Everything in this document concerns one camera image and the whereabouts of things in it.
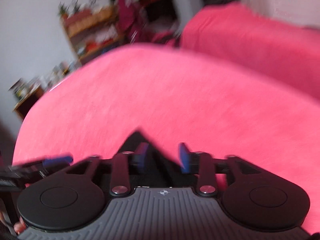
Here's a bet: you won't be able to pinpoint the far pink bed cover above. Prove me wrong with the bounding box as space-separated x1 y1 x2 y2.
181 2 319 99

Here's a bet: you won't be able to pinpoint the black knit pants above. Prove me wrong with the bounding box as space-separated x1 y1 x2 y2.
117 131 197 188

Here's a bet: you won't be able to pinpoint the pink bed cover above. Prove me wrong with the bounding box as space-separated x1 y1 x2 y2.
181 2 319 99
13 45 319 233

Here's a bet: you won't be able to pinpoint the person's left hand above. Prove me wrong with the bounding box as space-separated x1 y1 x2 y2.
0 211 27 235

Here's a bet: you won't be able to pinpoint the cluttered wooden shelf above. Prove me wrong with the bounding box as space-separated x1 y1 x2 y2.
59 2 125 65

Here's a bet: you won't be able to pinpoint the low dark side table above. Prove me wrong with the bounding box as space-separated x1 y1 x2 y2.
9 61 82 120

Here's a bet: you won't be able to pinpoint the hanging red clothes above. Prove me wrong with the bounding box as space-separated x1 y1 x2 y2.
114 0 178 46

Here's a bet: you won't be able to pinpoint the near pink bed cover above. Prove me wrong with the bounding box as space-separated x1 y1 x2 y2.
13 45 319 233

